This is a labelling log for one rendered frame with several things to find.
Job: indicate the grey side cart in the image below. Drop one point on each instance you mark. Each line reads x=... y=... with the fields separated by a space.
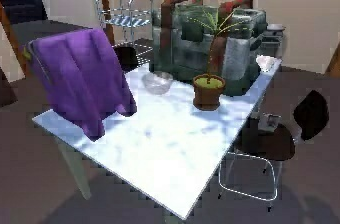
x=272 y=38

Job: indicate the dark brown metal-legged chair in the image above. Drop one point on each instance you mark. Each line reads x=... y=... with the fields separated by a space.
x=278 y=140
x=126 y=57

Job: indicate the brown wooden door frame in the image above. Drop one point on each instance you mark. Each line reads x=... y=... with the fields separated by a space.
x=8 y=33

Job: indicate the white marble dining table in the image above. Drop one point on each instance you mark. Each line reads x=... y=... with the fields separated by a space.
x=164 y=146

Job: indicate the purple cloth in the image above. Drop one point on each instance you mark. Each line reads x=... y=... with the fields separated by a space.
x=81 y=80

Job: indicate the potted plant in brown pot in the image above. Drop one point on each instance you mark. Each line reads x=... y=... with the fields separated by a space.
x=208 y=91

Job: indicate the small grey cup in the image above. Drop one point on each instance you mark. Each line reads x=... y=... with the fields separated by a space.
x=270 y=122

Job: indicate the clear glass bowl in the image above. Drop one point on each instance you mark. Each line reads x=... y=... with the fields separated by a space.
x=157 y=82

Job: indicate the grey-green stone block unit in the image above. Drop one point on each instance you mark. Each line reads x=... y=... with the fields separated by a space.
x=194 y=46

